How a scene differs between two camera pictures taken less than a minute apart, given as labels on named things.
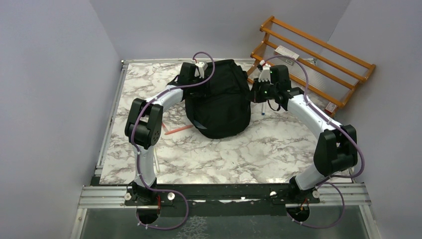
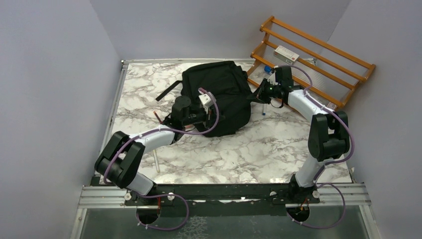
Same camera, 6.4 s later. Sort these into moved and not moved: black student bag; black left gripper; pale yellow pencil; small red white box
Moved: black left gripper
Not moved: small red white box; black student bag; pale yellow pencil
